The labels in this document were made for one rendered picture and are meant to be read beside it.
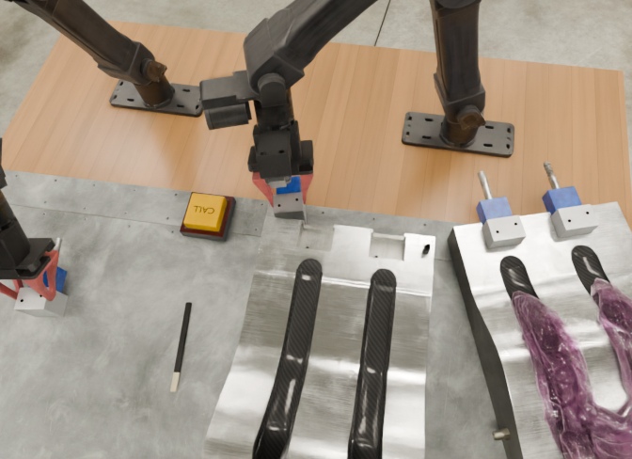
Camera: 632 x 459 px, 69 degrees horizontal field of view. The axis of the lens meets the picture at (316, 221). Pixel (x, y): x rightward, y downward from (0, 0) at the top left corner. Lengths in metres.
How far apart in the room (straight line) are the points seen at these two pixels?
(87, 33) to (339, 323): 0.57
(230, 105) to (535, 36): 1.81
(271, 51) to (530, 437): 0.58
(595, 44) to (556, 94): 1.36
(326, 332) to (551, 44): 1.86
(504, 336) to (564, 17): 1.92
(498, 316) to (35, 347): 0.73
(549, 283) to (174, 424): 0.59
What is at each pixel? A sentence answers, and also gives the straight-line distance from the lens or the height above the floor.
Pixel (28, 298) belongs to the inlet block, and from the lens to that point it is 0.87.
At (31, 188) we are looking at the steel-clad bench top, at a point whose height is 0.80.
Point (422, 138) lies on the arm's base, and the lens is 0.89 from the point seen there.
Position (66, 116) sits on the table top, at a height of 0.80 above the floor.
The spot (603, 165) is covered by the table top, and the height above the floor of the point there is 0.80.
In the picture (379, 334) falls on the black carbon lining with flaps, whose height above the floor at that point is 0.88.
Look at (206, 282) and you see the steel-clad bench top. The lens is 0.81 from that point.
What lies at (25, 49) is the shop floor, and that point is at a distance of 2.69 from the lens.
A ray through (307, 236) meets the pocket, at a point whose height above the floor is 0.86.
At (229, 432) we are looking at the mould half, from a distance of 0.62.
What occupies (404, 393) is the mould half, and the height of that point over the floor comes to 0.89.
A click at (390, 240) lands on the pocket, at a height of 0.87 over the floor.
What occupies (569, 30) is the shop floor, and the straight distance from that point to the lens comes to 2.39.
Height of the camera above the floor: 1.54
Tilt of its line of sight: 65 degrees down
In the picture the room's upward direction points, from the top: 11 degrees counter-clockwise
